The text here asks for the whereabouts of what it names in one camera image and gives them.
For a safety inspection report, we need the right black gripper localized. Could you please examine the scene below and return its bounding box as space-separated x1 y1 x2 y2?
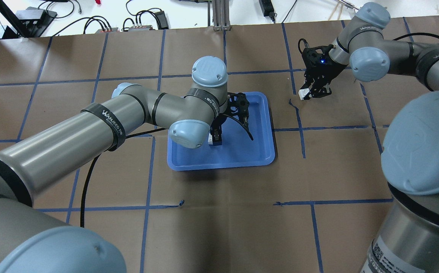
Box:
302 45 347 100

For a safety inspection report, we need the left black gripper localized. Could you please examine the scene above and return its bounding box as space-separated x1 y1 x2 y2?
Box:
211 92 254 146

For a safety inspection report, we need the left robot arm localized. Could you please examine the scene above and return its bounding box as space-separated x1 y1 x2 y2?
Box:
0 56 229 273

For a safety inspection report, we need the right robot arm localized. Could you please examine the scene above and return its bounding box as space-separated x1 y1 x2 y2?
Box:
299 2 439 273

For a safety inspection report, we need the blue plastic tray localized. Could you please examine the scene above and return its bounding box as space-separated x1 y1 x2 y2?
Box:
167 91 275 171

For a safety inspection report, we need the black power adapter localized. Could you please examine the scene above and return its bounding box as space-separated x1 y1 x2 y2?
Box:
259 0 275 18

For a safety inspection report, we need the aluminium frame post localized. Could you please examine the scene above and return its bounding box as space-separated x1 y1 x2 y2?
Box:
211 0 231 32

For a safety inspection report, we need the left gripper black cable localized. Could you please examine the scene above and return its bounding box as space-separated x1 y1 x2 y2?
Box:
80 127 167 228

